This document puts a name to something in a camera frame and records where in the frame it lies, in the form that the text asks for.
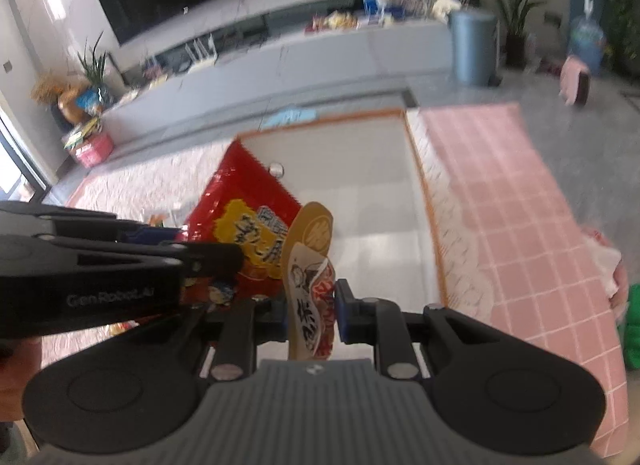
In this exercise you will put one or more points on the blue snack bag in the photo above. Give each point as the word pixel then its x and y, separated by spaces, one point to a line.
pixel 89 102

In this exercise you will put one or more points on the grey blue trash can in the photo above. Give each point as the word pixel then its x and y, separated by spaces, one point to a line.
pixel 472 50

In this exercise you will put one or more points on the tan red small snack packet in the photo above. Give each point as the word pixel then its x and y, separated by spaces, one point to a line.
pixel 312 235

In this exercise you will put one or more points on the white router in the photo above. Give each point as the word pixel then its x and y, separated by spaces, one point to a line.
pixel 202 52

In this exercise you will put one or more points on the long-leaf potted plant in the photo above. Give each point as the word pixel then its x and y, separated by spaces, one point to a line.
pixel 517 5

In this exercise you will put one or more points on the white lace tablecloth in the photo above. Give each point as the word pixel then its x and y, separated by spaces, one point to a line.
pixel 150 180

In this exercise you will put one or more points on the light blue face mask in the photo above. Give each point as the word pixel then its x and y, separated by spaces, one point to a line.
pixel 290 117

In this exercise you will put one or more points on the pink white soft item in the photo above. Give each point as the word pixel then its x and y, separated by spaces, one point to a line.
pixel 607 265

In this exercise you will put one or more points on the pile of snacks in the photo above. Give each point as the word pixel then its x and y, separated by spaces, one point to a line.
pixel 335 21

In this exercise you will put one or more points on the large red snack packet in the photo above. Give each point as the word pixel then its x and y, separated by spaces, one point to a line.
pixel 235 195

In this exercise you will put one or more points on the blue water jug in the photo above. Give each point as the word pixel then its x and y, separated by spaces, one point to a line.
pixel 586 40

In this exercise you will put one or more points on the small green potted plant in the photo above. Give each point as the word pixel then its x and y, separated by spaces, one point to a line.
pixel 95 65

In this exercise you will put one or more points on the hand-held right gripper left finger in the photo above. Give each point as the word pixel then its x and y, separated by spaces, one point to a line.
pixel 267 317

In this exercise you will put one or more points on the orange cardboard box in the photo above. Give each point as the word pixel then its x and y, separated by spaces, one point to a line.
pixel 360 185

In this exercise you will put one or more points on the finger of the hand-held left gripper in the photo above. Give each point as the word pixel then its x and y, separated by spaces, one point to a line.
pixel 150 235
pixel 212 262

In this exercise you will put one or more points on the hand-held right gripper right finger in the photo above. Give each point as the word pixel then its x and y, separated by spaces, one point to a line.
pixel 344 312

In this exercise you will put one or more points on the person's left hand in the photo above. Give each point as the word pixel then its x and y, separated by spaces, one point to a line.
pixel 15 375

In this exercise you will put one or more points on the long white TV cabinet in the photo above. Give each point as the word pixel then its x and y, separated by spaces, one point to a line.
pixel 300 60

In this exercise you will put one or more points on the stack of yellow green packets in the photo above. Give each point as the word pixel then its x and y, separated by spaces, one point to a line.
pixel 82 132

